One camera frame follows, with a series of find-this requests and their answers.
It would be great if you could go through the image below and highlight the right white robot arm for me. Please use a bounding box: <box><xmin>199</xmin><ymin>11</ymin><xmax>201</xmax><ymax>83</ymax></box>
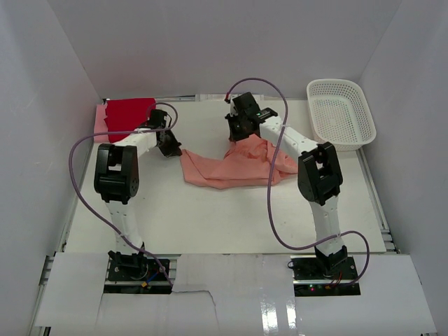
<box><xmin>225</xmin><ymin>92</ymin><xmax>347</xmax><ymax>277</ymax></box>

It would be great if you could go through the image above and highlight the folded light pink t shirt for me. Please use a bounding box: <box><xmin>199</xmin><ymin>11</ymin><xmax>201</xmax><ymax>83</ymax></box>
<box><xmin>94</xmin><ymin>104</ymin><xmax>108</xmax><ymax>133</ymax></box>

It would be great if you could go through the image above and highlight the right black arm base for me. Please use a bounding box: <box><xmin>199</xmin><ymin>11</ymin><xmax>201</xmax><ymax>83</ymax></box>
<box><xmin>287</xmin><ymin>257</ymin><xmax>361</xmax><ymax>298</ymax></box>

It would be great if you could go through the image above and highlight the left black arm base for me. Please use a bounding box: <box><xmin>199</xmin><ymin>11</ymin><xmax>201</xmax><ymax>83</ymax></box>
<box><xmin>104</xmin><ymin>251</ymin><xmax>176</xmax><ymax>295</ymax></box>

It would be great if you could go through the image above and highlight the folded red t shirt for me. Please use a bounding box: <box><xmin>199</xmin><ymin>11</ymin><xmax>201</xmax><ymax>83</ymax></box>
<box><xmin>105</xmin><ymin>98</ymin><xmax>156</xmax><ymax>132</ymax></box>

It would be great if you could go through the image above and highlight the salmon pink t shirt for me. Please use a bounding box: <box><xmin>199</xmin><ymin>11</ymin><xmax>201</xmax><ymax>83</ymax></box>
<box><xmin>180</xmin><ymin>135</ymin><xmax>298</xmax><ymax>190</ymax></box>

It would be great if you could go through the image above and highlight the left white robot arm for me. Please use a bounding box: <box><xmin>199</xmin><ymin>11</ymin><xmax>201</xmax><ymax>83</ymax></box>
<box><xmin>94</xmin><ymin>109</ymin><xmax>182</xmax><ymax>255</ymax></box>

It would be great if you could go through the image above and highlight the white plastic basket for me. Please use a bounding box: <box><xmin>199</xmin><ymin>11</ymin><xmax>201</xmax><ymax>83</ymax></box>
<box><xmin>306</xmin><ymin>78</ymin><xmax>377</xmax><ymax>151</ymax></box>

